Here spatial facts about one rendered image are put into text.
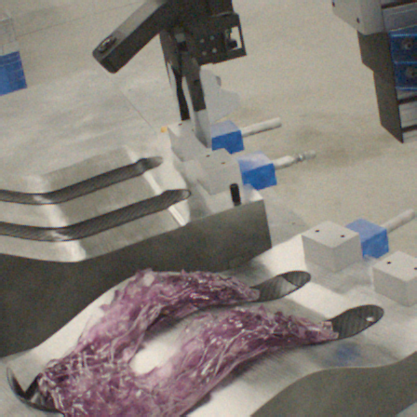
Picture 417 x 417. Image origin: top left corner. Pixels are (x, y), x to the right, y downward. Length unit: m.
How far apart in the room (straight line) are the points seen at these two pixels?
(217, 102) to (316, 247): 0.26
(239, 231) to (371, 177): 2.12
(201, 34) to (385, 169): 2.11
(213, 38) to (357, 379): 0.51
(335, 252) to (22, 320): 0.33
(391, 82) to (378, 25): 0.09
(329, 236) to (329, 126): 2.59
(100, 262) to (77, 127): 0.62
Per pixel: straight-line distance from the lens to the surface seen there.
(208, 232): 1.24
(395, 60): 1.68
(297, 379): 0.93
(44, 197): 1.39
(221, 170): 1.27
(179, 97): 1.40
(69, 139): 1.78
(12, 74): 4.52
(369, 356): 1.01
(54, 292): 1.23
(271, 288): 1.16
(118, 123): 1.79
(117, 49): 1.30
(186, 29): 1.32
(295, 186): 3.37
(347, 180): 3.36
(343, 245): 1.15
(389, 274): 1.09
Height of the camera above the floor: 1.42
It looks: 26 degrees down
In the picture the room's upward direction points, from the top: 12 degrees counter-clockwise
